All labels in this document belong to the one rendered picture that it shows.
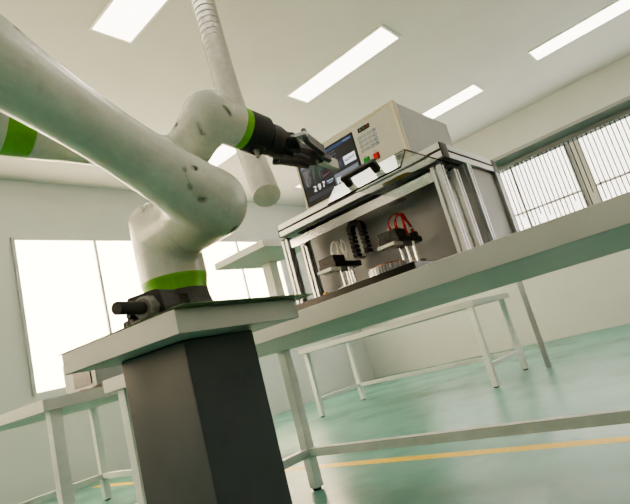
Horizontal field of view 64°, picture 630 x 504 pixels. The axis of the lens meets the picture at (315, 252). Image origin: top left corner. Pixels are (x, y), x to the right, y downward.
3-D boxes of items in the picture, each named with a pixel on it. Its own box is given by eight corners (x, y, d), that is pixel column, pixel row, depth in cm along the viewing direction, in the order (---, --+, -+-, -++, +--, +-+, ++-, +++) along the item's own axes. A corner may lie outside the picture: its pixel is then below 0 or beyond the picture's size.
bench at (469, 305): (500, 387, 411) (471, 299, 426) (315, 419, 538) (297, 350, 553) (534, 367, 480) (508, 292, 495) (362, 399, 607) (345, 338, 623)
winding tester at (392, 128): (411, 159, 151) (391, 99, 155) (307, 212, 178) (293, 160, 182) (463, 173, 181) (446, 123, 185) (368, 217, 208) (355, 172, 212)
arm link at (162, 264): (172, 283, 89) (151, 185, 92) (131, 306, 99) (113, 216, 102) (230, 278, 98) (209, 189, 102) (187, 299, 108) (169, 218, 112)
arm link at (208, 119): (203, 101, 95) (192, 69, 101) (174, 150, 101) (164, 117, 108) (262, 125, 104) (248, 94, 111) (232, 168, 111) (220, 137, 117)
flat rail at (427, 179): (439, 178, 142) (436, 168, 143) (287, 250, 180) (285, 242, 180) (441, 179, 143) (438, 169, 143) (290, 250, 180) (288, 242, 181)
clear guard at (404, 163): (400, 167, 122) (393, 145, 123) (327, 205, 136) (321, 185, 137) (456, 180, 147) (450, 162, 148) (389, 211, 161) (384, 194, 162)
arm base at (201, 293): (149, 315, 78) (142, 279, 80) (79, 340, 83) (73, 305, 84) (235, 312, 103) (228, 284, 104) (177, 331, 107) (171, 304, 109)
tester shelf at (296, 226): (443, 155, 142) (438, 141, 143) (279, 237, 183) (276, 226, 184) (498, 173, 176) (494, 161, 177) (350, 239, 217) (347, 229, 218)
